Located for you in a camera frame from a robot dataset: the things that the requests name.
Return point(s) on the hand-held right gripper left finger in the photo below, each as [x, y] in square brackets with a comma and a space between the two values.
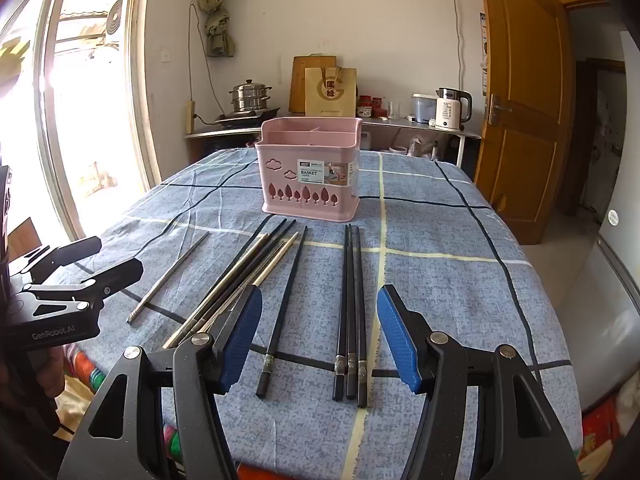
[245, 340]

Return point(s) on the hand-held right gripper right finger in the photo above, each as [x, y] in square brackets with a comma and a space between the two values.
[397, 340]

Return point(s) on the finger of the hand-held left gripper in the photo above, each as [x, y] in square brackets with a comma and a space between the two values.
[110, 277]
[70, 252]

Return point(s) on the metal chopstick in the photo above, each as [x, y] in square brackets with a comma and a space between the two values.
[212, 294]
[170, 277]
[231, 284]

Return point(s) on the wooden chopstick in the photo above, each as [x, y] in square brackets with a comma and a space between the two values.
[270, 260]

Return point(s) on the pink plastic utensil basket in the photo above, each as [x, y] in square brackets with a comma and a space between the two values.
[310, 180]

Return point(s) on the glass balcony door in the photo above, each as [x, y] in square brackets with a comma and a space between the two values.
[90, 110]

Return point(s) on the beige power strip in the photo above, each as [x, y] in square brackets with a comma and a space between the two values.
[190, 117]

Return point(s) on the white jar with pink lid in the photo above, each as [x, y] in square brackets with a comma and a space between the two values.
[398, 151]

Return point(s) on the plastic bag of packets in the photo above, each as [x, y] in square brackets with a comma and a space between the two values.
[425, 149]

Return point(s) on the white plastic jug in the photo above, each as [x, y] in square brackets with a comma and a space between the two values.
[366, 141]

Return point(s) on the black induction cooker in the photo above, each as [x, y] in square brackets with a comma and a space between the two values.
[247, 116]

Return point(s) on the metal side shelf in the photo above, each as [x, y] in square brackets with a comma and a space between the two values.
[400, 124]

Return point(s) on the colourful printed blanket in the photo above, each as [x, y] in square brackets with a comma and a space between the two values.
[600, 425]

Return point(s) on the steel steamer pot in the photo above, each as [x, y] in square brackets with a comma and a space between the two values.
[250, 96]

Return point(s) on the clear drinking glass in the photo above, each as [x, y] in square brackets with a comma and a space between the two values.
[393, 110]

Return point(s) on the red tin box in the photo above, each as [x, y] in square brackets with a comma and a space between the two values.
[380, 109]

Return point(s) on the white plastic water pitcher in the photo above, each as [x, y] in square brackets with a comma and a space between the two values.
[422, 109]

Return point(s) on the outdoor air conditioner unit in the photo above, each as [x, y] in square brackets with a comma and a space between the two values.
[114, 22]

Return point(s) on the white electric kettle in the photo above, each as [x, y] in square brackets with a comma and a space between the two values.
[450, 110]

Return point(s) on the red lidded jar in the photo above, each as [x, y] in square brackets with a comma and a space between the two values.
[365, 106]

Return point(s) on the tan paper gift bag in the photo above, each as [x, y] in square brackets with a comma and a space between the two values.
[331, 91]

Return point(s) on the wooden cutting board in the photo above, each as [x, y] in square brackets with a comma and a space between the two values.
[297, 85]

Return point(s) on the green hanging cloth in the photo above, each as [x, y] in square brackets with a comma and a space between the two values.
[217, 25]

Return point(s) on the wooden door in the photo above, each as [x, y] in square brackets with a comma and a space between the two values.
[525, 85]

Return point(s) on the silver refrigerator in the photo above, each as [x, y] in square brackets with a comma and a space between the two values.
[625, 160]

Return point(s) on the wall calendar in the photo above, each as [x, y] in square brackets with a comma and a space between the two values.
[483, 50]

